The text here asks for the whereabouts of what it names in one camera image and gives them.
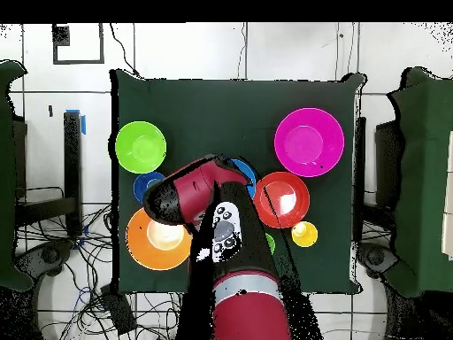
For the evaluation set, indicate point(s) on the light blue bowl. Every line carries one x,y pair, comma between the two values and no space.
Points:
247,173

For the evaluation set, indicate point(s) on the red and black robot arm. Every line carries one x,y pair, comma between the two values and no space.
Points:
247,311

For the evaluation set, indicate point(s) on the red shallow bowl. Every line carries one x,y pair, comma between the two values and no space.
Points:
297,191

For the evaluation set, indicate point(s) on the green cup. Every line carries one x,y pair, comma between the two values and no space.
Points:
270,243

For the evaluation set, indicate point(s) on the dark green tablecloth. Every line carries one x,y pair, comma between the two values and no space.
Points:
212,117

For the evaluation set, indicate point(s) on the small dark blue bowl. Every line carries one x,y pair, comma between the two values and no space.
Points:
141,187

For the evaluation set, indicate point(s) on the large pink bowl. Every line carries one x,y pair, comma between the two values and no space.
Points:
308,141

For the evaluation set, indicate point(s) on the yellow cup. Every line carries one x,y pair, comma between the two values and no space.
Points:
306,237

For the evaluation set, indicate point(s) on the light green bowl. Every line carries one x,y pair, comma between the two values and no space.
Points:
141,147

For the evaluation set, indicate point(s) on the large orange bowl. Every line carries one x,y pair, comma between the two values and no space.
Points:
155,255

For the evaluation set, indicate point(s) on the black power strip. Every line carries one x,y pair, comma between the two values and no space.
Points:
118,310

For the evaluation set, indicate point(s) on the green-clothed side table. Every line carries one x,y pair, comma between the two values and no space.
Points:
424,177
7,177

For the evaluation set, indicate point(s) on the black stand frame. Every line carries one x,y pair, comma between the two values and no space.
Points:
72,159
360,159

